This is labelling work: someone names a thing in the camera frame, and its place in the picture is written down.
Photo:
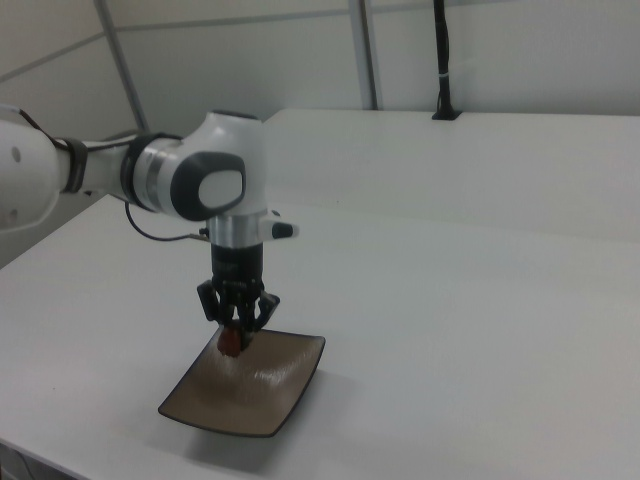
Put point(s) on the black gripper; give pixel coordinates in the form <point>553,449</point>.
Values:
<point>237,267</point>

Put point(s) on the small round brown food item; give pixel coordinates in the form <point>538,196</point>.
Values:
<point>230,344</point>

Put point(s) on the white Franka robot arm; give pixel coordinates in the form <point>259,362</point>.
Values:
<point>200,165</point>

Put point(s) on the square brown ceramic plate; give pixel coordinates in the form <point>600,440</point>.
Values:
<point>250,390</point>

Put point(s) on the grey slanted wall post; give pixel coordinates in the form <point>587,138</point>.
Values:
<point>122,65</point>

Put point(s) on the grey vertical wall post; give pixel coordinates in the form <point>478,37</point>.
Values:
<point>367,55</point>

